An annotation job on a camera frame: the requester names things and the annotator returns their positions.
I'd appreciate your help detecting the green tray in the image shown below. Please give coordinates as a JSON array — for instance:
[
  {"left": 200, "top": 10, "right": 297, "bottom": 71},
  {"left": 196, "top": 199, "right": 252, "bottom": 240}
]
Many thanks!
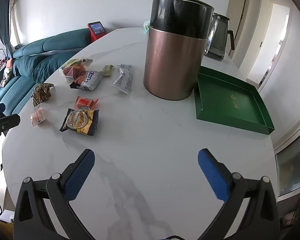
[{"left": 195, "top": 66, "right": 275, "bottom": 135}]

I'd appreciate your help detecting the small pink snack packet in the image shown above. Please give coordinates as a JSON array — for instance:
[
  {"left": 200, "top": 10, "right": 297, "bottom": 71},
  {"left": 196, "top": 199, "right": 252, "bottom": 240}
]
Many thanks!
[{"left": 30, "top": 107, "right": 46, "bottom": 127}]

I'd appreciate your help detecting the clear bag of orange snacks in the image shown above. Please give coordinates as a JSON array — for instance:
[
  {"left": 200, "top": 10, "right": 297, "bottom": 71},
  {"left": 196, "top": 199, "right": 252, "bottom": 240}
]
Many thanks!
[{"left": 59, "top": 58, "right": 93, "bottom": 82}]

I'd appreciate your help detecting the small green snack packet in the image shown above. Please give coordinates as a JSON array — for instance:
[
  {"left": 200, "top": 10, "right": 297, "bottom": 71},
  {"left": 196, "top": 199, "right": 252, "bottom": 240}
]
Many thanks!
[{"left": 102, "top": 65, "right": 115, "bottom": 77}]

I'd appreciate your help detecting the brown snack packet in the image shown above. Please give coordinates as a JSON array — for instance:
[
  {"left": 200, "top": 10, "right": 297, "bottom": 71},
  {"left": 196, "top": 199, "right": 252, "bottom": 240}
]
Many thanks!
[{"left": 32, "top": 82, "right": 55, "bottom": 107}]

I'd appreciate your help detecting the red smart display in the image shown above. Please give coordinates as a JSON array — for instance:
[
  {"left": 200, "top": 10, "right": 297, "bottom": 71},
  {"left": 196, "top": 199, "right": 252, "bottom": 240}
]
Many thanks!
[{"left": 87, "top": 22, "right": 107, "bottom": 42}]

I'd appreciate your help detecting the teal sofa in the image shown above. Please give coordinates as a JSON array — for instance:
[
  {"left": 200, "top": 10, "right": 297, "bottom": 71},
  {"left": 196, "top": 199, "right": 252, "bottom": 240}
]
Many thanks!
[{"left": 0, "top": 28, "right": 92, "bottom": 117}]

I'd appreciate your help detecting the patterned cushion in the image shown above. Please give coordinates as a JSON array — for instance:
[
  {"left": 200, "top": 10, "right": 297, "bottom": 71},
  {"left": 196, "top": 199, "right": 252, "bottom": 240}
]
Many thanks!
[{"left": 0, "top": 66, "right": 15, "bottom": 88}]

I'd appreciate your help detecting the copper canister with black lid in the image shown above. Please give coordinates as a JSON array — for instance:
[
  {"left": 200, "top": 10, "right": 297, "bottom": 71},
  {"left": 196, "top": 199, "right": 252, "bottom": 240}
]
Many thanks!
[{"left": 143, "top": 0, "right": 215, "bottom": 101}]

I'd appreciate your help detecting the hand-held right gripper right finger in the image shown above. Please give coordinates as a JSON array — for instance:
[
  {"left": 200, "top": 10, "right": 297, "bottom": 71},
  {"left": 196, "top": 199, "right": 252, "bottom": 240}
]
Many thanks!
[{"left": 197, "top": 148, "right": 281, "bottom": 240}]

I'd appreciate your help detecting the silver and black cookie packet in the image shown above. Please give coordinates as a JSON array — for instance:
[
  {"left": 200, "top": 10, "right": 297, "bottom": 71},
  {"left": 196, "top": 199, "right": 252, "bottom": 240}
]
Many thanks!
[{"left": 70, "top": 70, "right": 103, "bottom": 91}]

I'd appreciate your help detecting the long white snack packet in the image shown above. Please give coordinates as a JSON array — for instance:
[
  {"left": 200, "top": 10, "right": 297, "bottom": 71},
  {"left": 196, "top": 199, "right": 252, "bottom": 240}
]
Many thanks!
[{"left": 112, "top": 64, "right": 134, "bottom": 95}]

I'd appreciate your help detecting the white door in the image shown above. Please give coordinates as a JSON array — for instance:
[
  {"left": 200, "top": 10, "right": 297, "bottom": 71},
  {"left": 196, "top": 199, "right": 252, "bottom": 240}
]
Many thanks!
[{"left": 226, "top": 0, "right": 252, "bottom": 61}]

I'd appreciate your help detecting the small red snack packet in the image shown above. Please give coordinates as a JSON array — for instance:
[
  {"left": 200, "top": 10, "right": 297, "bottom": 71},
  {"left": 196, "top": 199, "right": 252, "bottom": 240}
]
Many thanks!
[{"left": 75, "top": 96, "right": 100, "bottom": 110}]

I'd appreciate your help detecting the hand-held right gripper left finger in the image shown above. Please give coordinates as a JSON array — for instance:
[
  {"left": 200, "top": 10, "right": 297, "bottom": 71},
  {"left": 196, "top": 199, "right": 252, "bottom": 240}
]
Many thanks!
[{"left": 13, "top": 149, "right": 95, "bottom": 240}]

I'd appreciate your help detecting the dark packet of yellow cookies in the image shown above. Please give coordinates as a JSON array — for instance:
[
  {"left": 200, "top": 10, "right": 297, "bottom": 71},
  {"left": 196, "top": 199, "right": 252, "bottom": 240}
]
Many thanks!
[{"left": 59, "top": 108, "right": 101, "bottom": 137}]

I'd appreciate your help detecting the glass pitcher with black handle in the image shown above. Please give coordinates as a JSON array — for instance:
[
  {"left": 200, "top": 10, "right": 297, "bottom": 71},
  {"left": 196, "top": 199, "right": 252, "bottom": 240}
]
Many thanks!
[{"left": 204, "top": 12, "right": 235, "bottom": 61}]

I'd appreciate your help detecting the glass window panel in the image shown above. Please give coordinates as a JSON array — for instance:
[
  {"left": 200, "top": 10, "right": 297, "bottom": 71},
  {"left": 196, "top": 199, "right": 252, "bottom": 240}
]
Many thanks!
[{"left": 275, "top": 140, "right": 300, "bottom": 198}]

